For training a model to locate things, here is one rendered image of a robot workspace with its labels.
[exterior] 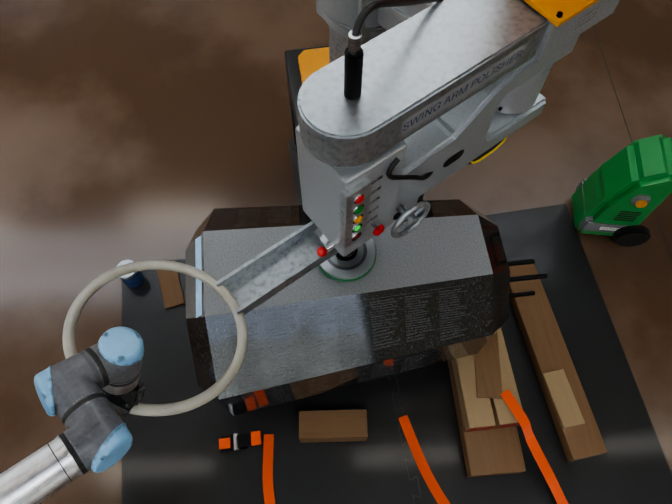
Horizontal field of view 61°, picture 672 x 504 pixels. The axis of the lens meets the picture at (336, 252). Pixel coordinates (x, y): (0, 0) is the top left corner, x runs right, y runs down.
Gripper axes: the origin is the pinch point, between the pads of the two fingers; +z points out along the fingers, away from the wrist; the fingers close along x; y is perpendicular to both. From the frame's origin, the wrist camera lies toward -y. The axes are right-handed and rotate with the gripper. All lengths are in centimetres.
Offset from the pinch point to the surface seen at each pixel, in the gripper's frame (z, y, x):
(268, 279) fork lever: -10, 19, 53
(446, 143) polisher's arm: -60, 47, 86
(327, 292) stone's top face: 7, 37, 73
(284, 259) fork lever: -12, 20, 61
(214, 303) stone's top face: 20, 4, 56
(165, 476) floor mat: 117, 11, 28
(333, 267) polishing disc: 0, 35, 78
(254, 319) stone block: 20, 19, 58
